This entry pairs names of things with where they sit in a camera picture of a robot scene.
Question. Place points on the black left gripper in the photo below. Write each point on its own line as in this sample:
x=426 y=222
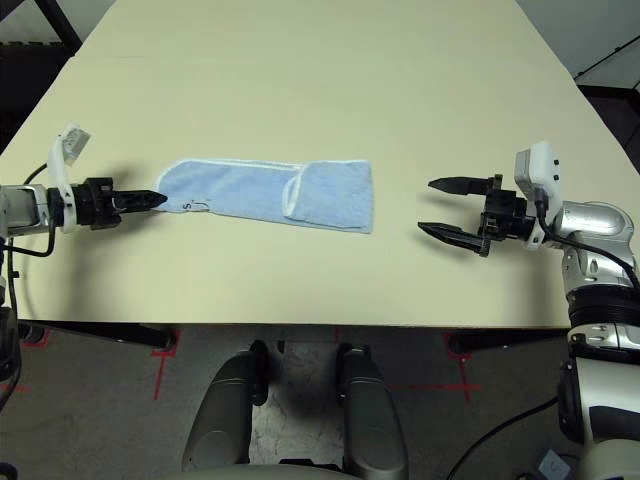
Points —
x=95 y=202

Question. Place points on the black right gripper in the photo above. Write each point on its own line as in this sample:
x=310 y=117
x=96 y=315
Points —
x=507 y=212

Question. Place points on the light blue terry towel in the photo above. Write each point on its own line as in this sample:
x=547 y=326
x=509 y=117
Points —
x=260 y=195

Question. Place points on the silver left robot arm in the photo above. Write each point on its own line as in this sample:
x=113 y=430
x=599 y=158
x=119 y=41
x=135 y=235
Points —
x=22 y=207

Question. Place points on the black table foot bar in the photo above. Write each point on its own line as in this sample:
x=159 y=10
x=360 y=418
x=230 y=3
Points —
x=125 y=332
x=505 y=341

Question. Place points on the black foam floor mat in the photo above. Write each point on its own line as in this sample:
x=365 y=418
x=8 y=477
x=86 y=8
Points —
x=30 y=85

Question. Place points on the dark cabinet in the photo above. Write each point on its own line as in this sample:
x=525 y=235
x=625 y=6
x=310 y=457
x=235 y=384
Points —
x=615 y=120

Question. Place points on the blue paper label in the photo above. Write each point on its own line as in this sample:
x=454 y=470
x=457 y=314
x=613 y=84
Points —
x=555 y=464

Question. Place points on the grey robot waist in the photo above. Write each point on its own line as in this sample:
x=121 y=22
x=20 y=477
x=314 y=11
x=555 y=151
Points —
x=285 y=472

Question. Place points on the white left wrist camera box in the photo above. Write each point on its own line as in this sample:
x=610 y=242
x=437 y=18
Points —
x=62 y=165

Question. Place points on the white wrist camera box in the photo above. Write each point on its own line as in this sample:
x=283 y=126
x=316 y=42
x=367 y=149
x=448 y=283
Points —
x=537 y=167
x=62 y=165

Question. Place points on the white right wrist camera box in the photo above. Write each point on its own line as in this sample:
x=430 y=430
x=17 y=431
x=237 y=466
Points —
x=537 y=167

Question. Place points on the black wall strip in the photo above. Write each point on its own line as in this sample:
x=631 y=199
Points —
x=610 y=55

